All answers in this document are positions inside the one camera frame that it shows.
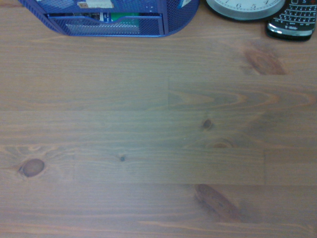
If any blue mesh desk organizer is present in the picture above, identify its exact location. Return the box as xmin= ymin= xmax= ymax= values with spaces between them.
xmin=18 ymin=0 xmax=200 ymax=38

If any black analog alarm clock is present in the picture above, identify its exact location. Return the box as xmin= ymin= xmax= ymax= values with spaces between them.
xmin=205 ymin=0 xmax=286 ymax=21

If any black keypad mobile phone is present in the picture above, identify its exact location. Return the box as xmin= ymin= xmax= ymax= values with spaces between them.
xmin=265 ymin=0 xmax=317 ymax=42

